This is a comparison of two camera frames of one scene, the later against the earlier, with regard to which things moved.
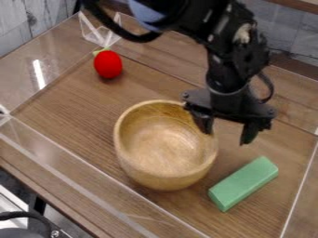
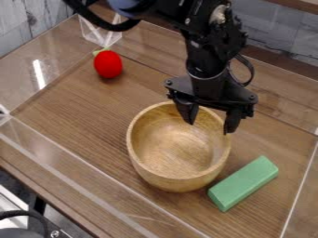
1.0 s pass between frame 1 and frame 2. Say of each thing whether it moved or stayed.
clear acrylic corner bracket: stayed
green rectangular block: stayed
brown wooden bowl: moved
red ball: stayed
